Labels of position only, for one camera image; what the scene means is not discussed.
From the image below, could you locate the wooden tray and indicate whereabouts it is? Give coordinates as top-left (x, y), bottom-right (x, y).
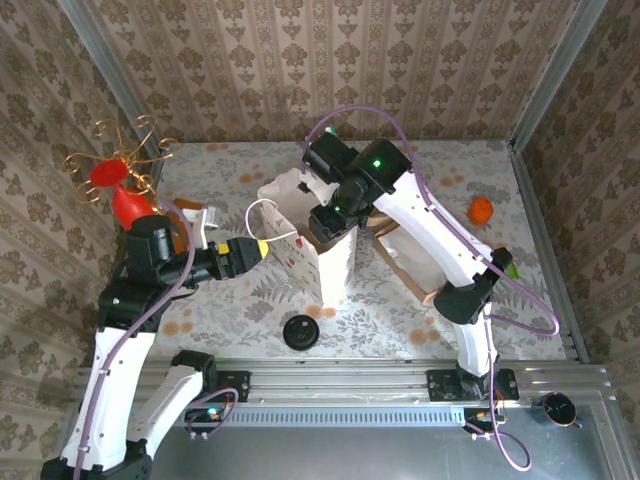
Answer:
top-left (372, 219), bottom-right (501, 305)

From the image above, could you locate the black plastic cup lid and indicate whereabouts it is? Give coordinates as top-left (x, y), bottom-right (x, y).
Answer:
top-left (282, 314), bottom-right (320, 350)

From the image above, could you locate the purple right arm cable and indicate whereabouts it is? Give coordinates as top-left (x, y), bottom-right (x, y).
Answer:
top-left (302, 103), bottom-right (560, 472)

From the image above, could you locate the white paper gift bag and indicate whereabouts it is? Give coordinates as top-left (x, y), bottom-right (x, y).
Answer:
top-left (245, 167), bottom-right (359, 311)

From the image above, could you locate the grey slotted cable duct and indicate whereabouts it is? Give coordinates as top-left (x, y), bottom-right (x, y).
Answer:
top-left (119, 405), bottom-right (469, 427)

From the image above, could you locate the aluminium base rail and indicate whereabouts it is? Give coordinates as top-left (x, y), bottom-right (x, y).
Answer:
top-left (74, 357), bottom-right (614, 406)

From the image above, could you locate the aluminium frame post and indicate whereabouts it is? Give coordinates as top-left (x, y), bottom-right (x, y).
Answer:
top-left (507, 0), bottom-right (609, 151)
top-left (55, 0), bottom-right (169, 189)

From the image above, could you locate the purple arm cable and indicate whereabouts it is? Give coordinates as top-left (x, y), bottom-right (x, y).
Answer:
top-left (302, 103), bottom-right (560, 472)
top-left (72, 198), bottom-right (197, 480)

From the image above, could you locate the dark mug with gold rim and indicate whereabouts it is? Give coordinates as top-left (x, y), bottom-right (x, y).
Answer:
top-left (530, 392), bottom-right (584, 430)

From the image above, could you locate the floral tablecloth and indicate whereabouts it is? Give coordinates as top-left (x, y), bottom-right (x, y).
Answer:
top-left (107, 139), bottom-right (574, 361)

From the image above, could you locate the small controller board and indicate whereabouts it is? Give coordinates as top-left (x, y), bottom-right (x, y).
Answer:
top-left (462, 405), bottom-right (501, 431)
top-left (184, 407), bottom-right (226, 434)

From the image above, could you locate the gold wire ornament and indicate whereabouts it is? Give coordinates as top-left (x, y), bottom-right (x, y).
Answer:
top-left (62, 114), bottom-right (180, 216)

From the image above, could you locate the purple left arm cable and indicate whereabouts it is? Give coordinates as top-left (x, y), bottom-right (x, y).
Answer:
top-left (72, 198), bottom-right (197, 480)

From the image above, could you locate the red vase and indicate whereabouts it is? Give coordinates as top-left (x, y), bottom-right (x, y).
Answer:
top-left (89, 159), bottom-right (157, 232)

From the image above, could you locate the orange tangerine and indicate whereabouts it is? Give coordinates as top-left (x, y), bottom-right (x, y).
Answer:
top-left (467, 196), bottom-right (495, 226)

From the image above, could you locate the orange wooden board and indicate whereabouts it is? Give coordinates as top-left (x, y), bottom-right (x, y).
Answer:
top-left (159, 197), bottom-right (211, 254)

